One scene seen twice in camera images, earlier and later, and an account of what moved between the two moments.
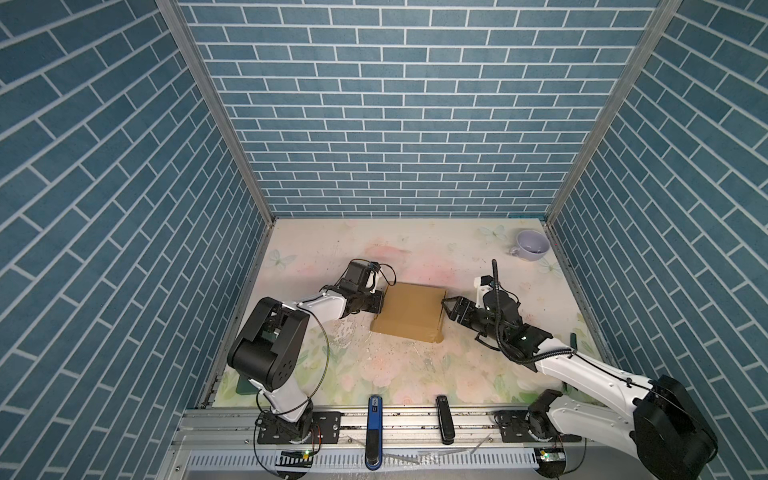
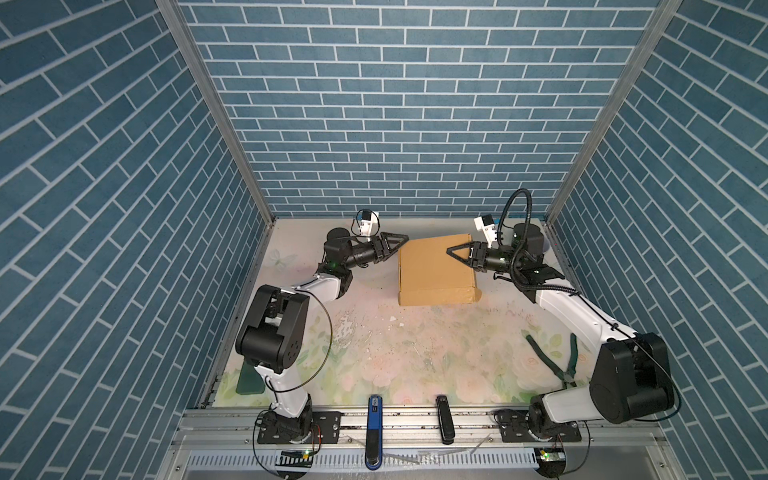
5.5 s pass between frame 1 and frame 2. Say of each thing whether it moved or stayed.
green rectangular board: stayed
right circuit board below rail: stayed
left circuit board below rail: stayed
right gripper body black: moved
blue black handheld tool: stayed
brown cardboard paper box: moved
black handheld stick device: stayed
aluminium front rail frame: stayed
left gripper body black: moved
